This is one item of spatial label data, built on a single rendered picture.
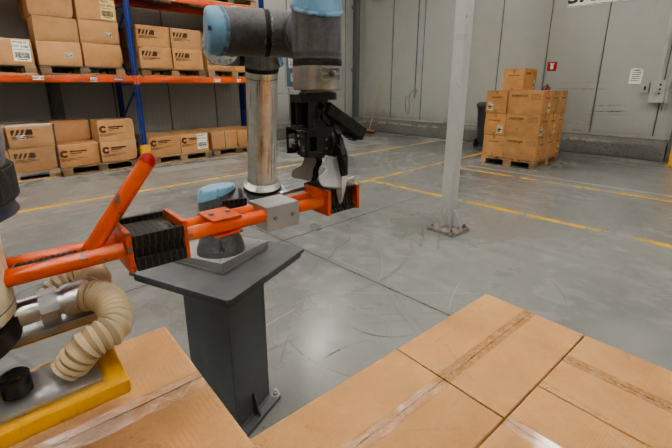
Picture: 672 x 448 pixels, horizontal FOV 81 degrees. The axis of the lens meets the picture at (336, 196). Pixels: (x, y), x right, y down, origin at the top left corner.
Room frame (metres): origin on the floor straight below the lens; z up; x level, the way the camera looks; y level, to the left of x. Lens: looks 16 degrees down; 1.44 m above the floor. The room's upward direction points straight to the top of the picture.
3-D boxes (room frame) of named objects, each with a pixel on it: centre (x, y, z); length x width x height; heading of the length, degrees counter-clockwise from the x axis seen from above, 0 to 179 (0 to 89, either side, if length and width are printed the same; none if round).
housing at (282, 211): (0.69, 0.11, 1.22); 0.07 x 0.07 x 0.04; 41
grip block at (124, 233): (0.55, 0.28, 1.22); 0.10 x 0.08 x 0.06; 41
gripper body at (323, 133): (0.76, 0.04, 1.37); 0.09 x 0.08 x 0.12; 130
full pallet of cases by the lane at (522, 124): (7.66, -3.59, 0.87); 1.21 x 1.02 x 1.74; 134
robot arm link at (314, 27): (0.77, 0.04, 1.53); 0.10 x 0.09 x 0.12; 18
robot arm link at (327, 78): (0.76, 0.03, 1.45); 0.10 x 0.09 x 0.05; 40
